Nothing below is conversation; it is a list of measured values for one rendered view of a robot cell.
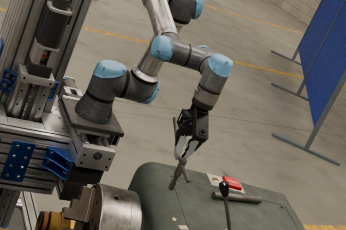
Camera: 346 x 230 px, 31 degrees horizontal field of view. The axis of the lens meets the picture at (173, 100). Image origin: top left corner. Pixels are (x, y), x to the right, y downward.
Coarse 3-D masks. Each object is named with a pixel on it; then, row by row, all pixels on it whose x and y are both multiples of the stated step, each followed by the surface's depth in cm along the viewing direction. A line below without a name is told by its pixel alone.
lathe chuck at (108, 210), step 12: (96, 192) 189; (108, 192) 184; (120, 192) 187; (96, 204) 185; (108, 204) 180; (120, 204) 182; (96, 216) 181; (108, 216) 178; (120, 216) 179; (84, 228) 194; (96, 228) 178; (108, 228) 176; (120, 228) 178
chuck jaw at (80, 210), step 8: (80, 192) 192; (88, 192) 190; (72, 200) 189; (80, 200) 189; (88, 200) 190; (64, 208) 187; (72, 208) 187; (80, 208) 188; (88, 208) 189; (64, 216) 186; (72, 216) 187; (80, 216) 188; (88, 216) 189
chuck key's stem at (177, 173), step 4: (180, 160) 194; (184, 160) 194; (180, 164) 194; (184, 164) 194; (176, 168) 195; (180, 168) 194; (176, 172) 195; (180, 172) 195; (176, 176) 196; (172, 180) 197; (176, 180) 196; (172, 184) 197; (172, 188) 197
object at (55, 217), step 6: (42, 216) 182; (48, 216) 183; (54, 216) 183; (60, 216) 184; (36, 222) 187; (42, 222) 181; (48, 222) 182; (54, 222) 182; (60, 222) 183; (66, 222) 185; (36, 228) 186; (42, 228) 181; (48, 228) 182; (54, 228) 182; (60, 228) 182
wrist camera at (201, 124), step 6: (198, 108) 192; (198, 114) 190; (204, 114) 192; (198, 120) 189; (204, 120) 190; (198, 126) 188; (204, 126) 189; (192, 132) 188; (198, 132) 186; (204, 132) 187; (198, 138) 186; (204, 138) 186
